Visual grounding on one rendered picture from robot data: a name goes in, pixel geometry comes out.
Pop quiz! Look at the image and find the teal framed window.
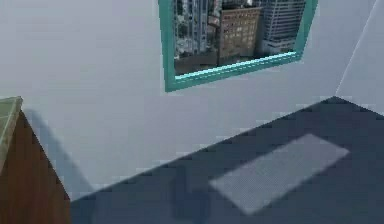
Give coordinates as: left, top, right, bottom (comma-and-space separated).
157, 0, 319, 93

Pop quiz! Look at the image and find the brown cupboard with green top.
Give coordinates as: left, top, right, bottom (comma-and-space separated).
0, 96, 73, 224

